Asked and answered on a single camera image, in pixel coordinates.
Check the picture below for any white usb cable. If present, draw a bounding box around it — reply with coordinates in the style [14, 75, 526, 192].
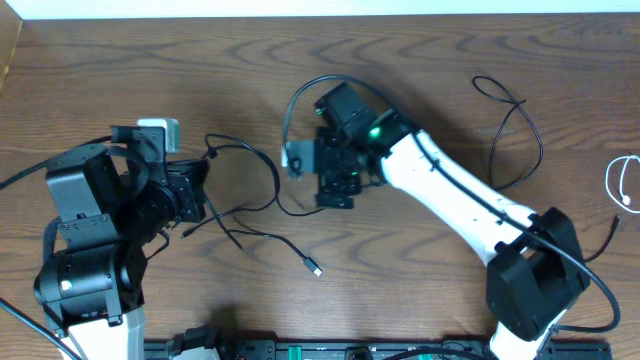
[604, 154, 640, 215]

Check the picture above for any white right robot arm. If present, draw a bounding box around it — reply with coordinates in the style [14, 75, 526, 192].
[318, 107, 591, 359]

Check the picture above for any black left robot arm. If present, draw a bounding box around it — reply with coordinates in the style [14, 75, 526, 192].
[34, 125, 209, 359]

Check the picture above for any black aluminium mounting rail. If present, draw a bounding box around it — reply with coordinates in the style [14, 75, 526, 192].
[141, 325, 613, 360]

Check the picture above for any green rail clamp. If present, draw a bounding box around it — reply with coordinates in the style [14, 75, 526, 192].
[287, 346, 303, 360]

